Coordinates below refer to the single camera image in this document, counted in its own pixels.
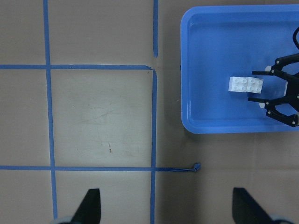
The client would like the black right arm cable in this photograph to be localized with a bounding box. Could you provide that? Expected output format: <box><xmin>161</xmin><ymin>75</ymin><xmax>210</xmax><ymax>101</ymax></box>
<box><xmin>292</xmin><ymin>27</ymin><xmax>299</xmax><ymax>49</ymax></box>

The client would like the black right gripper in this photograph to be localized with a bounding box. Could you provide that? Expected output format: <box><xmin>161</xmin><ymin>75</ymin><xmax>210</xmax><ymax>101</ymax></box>
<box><xmin>247</xmin><ymin>54</ymin><xmax>299</xmax><ymax>127</ymax></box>

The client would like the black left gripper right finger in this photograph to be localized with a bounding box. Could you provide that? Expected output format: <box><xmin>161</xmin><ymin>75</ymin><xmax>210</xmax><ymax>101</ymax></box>
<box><xmin>232</xmin><ymin>188</ymin><xmax>273</xmax><ymax>224</ymax></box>

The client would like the white toy block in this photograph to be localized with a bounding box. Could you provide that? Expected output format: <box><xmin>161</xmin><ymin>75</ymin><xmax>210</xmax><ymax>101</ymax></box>
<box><xmin>246</xmin><ymin>77</ymin><xmax>263</xmax><ymax>94</ymax></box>
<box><xmin>228</xmin><ymin>77</ymin><xmax>248</xmax><ymax>92</ymax></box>

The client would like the blue plastic tray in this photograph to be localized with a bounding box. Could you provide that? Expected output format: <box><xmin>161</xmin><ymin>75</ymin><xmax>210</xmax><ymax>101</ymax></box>
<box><xmin>180</xmin><ymin>5</ymin><xmax>299</xmax><ymax>134</ymax></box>

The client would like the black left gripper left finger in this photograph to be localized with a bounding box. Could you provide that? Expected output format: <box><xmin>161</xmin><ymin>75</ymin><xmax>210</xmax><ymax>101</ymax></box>
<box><xmin>70</xmin><ymin>189</ymin><xmax>101</xmax><ymax>224</ymax></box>

